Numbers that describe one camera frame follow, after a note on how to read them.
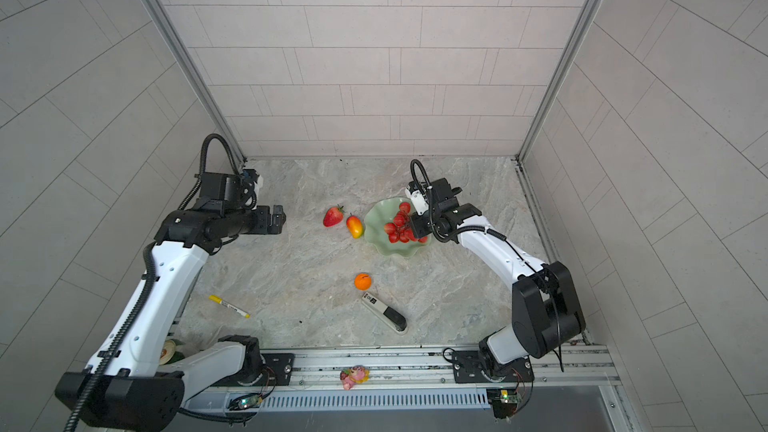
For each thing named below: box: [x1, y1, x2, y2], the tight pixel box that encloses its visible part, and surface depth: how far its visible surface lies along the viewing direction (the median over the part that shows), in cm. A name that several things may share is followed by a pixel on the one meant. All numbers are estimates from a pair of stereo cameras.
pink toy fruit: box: [340, 365, 371, 391], surface depth 69 cm
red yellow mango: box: [346, 215, 363, 239], surface depth 96 cm
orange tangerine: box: [354, 273, 373, 291], surface depth 85 cm
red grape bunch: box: [384, 202, 428, 243], surface depth 91 cm
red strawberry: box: [323, 204, 345, 227], surface depth 98 cm
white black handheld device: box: [361, 292, 408, 335], surface depth 79 cm
